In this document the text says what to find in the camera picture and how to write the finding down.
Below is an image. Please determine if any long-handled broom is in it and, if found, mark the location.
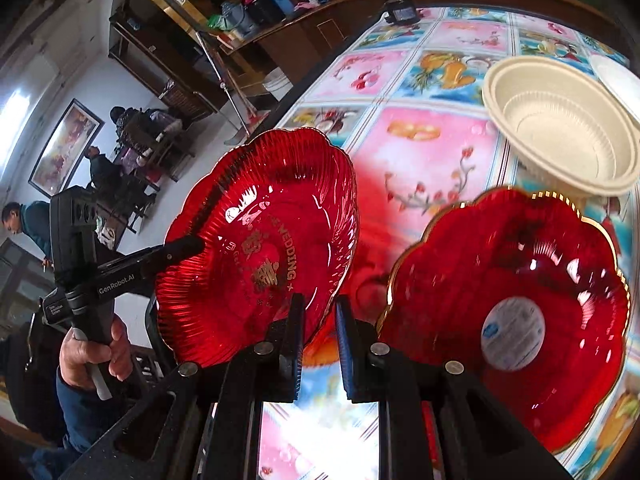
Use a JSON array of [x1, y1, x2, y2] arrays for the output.
[[196, 30, 261, 143]]

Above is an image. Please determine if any person's left forearm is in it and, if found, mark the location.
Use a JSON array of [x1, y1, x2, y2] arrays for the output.
[[55, 370, 146, 461]]

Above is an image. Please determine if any person's left hand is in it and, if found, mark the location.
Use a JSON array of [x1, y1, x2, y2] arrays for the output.
[[59, 312, 133, 391]]

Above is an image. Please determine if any small black device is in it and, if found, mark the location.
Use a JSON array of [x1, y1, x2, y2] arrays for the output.
[[384, 0, 421, 25]]

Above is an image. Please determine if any wooden chair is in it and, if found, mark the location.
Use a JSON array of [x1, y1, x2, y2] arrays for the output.
[[125, 120, 193, 182]]

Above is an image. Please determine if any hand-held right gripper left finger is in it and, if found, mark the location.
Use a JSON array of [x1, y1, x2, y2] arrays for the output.
[[60, 292, 307, 480]]

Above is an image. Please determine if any dark red kettle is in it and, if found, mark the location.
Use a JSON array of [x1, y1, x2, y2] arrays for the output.
[[242, 0, 282, 23]]

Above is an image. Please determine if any framed wall picture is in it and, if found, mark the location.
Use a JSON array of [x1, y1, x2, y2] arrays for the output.
[[28, 98, 105, 198]]

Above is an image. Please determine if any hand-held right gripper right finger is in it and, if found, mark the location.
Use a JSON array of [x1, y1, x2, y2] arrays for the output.
[[334, 296, 576, 480]]

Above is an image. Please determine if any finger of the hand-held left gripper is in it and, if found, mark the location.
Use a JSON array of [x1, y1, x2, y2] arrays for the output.
[[145, 235, 205, 273]]

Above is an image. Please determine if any white bucket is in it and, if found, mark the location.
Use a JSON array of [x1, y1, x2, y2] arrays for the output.
[[265, 67, 293, 97]]

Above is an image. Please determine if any red plate with white label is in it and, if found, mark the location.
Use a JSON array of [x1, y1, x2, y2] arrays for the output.
[[377, 187, 632, 453]]

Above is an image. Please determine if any red plate with gold print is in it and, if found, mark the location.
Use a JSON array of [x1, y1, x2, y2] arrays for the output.
[[155, 128, 358, 368]]

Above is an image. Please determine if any dark wooden cabinet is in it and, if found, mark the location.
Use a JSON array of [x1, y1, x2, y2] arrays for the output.
[[109, 0, 351, 111]]

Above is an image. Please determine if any printed fruit tablecloth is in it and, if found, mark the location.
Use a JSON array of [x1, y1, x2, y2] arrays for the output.
[[257, 5, 640, 480]]

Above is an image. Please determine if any beige disposable bowl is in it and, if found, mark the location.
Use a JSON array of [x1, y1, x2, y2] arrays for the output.
[[482, 56, 640, 197]]

